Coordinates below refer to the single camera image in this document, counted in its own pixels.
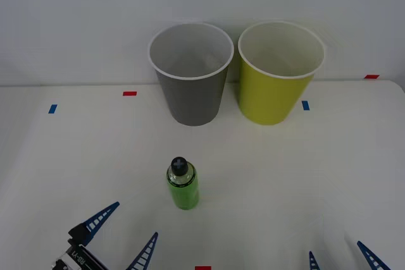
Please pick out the green plastic bottle black cap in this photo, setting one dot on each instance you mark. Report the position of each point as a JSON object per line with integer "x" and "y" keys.
{"x": 185, "y": 192}

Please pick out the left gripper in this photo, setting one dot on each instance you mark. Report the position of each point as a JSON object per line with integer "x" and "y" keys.
{"x": 77, "y": 257}

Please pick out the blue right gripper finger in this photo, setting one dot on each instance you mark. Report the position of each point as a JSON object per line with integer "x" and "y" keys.
{"x": 373, "y": 256}
{"x": 313, "y": 263}

